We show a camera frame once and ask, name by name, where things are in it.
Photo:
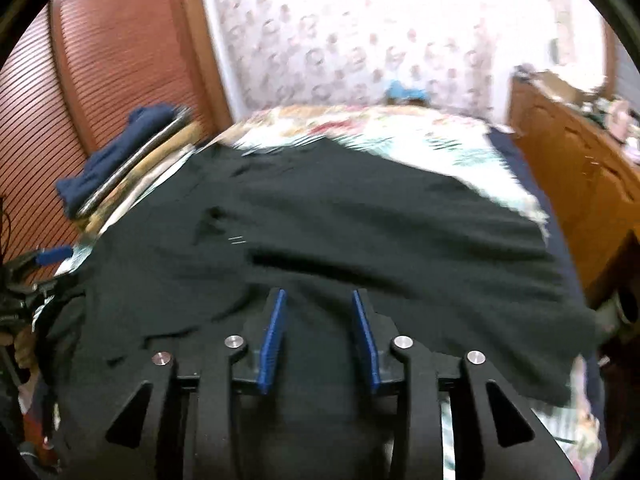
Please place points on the stack of folded clothes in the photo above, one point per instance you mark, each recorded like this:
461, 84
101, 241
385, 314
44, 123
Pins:
115, 160

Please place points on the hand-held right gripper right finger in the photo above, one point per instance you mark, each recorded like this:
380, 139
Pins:
366, 345

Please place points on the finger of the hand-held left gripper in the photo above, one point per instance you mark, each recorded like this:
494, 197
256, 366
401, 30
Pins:
52, 256

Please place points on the green leaf print blanket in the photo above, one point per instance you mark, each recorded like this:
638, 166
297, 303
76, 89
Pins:
475, 160

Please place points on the black sequin trim cloth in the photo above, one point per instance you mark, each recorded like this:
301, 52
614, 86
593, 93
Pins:
135, 166

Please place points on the blue box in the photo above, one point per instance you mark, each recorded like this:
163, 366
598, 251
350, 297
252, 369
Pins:
405, 91

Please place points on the wooden sideboard cabinet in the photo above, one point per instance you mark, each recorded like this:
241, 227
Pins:
575, 170

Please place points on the yellow folded cloth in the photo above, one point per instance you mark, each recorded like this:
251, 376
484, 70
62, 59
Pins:
165, 152

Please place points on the louvred wooden wardrobe door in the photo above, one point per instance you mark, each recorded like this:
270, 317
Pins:
100, 60

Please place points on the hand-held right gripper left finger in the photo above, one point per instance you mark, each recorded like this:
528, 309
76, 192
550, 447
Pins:
269, 345

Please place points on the cardboard box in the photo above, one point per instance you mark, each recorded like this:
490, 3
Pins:
560, 85

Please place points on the circle patterned curtain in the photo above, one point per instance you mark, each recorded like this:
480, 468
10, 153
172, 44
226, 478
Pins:
350, 35

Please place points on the black shirt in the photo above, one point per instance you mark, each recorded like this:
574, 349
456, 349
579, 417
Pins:
350, 220

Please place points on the floral blanket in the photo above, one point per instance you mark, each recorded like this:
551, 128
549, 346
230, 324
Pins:
280, 125

